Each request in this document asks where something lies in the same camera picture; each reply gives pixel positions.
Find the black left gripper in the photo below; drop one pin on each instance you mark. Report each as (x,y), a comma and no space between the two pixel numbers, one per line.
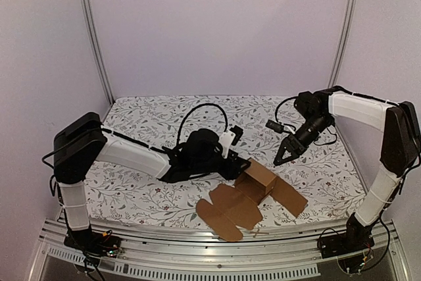
(231,172)

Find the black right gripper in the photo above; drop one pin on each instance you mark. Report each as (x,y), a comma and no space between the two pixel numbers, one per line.
(293,140)

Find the brown cardboard box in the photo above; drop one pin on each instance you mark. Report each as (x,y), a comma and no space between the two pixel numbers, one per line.
(231,208)

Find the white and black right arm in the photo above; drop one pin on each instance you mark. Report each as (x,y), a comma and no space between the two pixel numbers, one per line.
(399,154)

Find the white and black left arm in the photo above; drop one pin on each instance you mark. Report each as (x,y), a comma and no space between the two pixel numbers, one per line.
(86,141)

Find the floral patterned table mat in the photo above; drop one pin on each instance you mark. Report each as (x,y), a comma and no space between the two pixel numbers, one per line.
(324,174)

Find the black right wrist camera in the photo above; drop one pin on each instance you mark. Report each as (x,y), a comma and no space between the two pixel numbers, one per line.
(280,128)

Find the right aluminium frame post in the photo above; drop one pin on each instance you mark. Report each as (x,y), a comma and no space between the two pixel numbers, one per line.
(342,43)

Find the aluminium frame post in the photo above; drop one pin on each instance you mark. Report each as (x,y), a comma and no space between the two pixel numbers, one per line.
(342,43)
(96,50)

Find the aluminium front rail base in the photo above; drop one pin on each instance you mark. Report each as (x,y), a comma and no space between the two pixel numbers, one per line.
(161,253)

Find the left aluminium frame post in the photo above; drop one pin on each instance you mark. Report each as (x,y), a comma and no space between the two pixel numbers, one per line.
(96,50)

